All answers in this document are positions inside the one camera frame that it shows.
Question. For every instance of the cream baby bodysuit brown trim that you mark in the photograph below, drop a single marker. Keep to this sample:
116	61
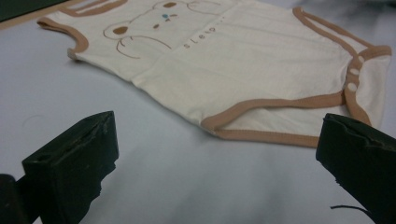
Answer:
249	62

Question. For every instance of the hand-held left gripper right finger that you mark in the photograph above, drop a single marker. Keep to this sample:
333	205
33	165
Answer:
361	161

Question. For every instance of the light blue table mat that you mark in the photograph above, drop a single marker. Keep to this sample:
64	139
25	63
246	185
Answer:
155	161

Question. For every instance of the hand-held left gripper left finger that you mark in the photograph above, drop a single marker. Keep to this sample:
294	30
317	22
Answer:
71	168

